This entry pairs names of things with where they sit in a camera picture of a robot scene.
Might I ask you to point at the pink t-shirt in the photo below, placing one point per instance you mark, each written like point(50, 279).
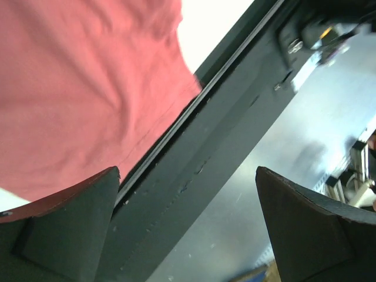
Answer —
point(86, 85)

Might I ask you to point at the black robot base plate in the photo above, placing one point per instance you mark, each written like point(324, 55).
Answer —
point(291, 87)

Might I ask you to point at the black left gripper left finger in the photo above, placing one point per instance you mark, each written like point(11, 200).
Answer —
point(59, 237)

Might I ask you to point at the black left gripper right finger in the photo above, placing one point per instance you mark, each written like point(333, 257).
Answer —
point(315, 238)

